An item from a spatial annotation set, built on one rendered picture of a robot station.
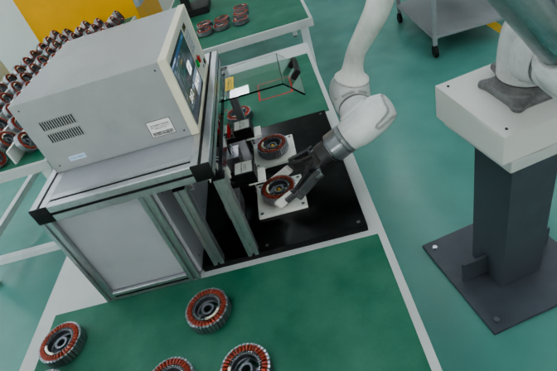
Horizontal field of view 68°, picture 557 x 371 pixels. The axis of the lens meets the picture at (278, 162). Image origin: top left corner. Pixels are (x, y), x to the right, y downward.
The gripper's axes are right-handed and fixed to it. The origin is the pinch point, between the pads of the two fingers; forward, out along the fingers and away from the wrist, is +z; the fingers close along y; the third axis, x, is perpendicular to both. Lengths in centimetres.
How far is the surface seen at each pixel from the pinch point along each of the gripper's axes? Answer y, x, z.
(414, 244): 31, -93, -4
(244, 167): -0.4, 13.9, 1.1
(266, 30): 159, -7, -2
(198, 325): -38.7, 9.8, 22.6
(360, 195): -5.6, -15.8, -17.9
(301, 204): -6.9, -4.4, -3.7
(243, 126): 22.9, 13.8, 1.1
